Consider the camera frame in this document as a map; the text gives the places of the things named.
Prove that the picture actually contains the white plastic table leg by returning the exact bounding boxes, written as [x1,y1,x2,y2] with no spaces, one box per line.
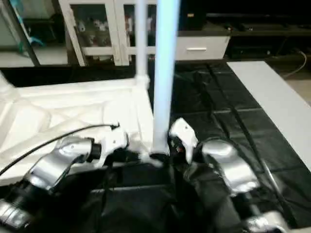
[0,72,16,97]
[135,0,150,83]
[152,0,182,156]

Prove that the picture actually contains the white plastic table top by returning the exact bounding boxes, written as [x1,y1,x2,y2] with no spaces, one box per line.
[0,72,169,187]

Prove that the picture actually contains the black work mat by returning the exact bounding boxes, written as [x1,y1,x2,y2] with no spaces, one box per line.
[0,59,311,233]

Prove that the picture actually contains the white drawer cabinet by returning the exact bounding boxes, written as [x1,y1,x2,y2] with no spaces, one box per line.
[176,35,231,61]

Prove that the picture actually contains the white glass door cabinet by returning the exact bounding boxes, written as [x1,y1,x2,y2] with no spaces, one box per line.
[59,0,158,67]

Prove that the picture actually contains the white flat board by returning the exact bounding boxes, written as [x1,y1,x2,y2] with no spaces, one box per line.
[227,60,311,168]

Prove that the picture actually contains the black box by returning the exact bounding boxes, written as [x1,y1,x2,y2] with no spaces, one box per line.
[179,0,207,31]

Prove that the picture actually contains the grey pole stand blue brackets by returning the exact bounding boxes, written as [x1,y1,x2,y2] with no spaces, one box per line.
[11,0,44,67]

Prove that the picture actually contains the black low desk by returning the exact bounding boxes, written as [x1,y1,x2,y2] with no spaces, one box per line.
[206,13,311,59]

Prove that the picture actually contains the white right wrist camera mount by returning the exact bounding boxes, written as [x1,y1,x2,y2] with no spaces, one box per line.
[169,117,199,164]

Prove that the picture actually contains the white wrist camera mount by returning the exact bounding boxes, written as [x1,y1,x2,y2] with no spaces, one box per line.
[96,126,130,168]
[169,117,199,164]

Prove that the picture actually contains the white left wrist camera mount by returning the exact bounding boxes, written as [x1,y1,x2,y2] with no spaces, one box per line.
[96,126,130,168]

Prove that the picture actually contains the white floor cable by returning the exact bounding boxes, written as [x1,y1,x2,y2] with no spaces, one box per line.
[283,50,307,78]

